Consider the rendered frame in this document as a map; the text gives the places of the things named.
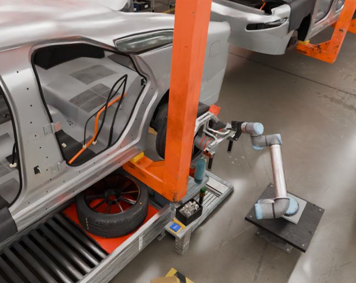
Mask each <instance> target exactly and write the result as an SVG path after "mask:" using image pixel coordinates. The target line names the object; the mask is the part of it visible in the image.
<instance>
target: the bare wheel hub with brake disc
mask: <svg viewBox="0 0 356 283"><path fill-rule="evenodd" d="M167 113H168V104H165V105H164V106H163V107H162V108H161V109H160V110H159V112H158V113H157V115H156V119H155V121H156V122H157V120H159V119H161V120H163V118H164V117H165V115H166V114H167Z"/></svg>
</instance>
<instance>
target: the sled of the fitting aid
mask: <svg viewBox="0 0 356 283"><path fill-rule="evenodd" d="M207 182H209V176H208V175H206V174H204V176H203V182H202V183H201V184H196V185H195V186H194V187H193V188H192V189H191V190H189V191H188V192H187V194H186V195H185V196H184V197H183V198H182V199H181V200H180V201H178V204H179V205H182V204H183V203H185V202H186V201H188V200H189V199H190V198H191V197H192V196H193V195H194V194H195V193H197V192H198V191H199V190H200V189H201V188H202V187H203V186H205V184H206V183H207Z"/></svg>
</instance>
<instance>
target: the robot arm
mask: <svg viewBox="0 0 356 283"><path fill-rule="evenodd" d="M224 129H225V130H230V131H236V133H235V135H234V137H233V138H232V139H233V140H235V141H237V140H238V139H239V137H240V135H241V134H242V133H248V134H250V136H251V140H252V147H253V149H263V148H264V147H268V146H269V148H270V154H271V163H272V172H273V182H274V187H275V196H276V198H272V199H260V200H258V203H257V204H255V215H256V218H257V219H260V220H261V219H266V218H279V217H281V216H283V215H284V216H288V217H292V216H295V215H296V214H297V213H298V211H299V203H298V201H297V200H296V199H295V198H293V197H288V196H287V191H286V183H285V175H284V167H283V162H282V154H281V145H282V141H281V136H280V134H273V135H265V136H262V133H263V125H262V124H261V123H257V122H256V123H251V122H243V121H242V122H239V121H232V122H231V124H230V125H229V123H227V125H226V128H224Z"/></svg>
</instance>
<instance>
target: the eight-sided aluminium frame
mask: <svg viewBox="0 0 356 283"><path fill-rule="evenodd" d="M210 119H211V120H212V121H213V124H212V129H214V127H215V125H216V123H217V122H218V121H220V120H219V119H218V118H217V117H216V116H215V115H214V114H213V113H211V112H209V111H208V112H206V113H205V114H204V115H202V116H200V117H199V118H198V119H196V124H195V132H194V136H195V135H196V133H197V131H198V129H199V128H200V127H201V126H202V125H203V124H204V123H206V122H207V121H208V120H210ZM211 134H213V135H214V136H215V137H216V138H217V137H218V136H217V135H218V134H214V133H213V132H211ZM206 158H207V156H206V155H204V154H203V151H202V152H201V154H199V155H198V156H197V157H195V158H194V159H193V160H192V161H191V162H190V168H192V169H193V168H195V167H196V164H197V160H198V159H206Z"/></svg>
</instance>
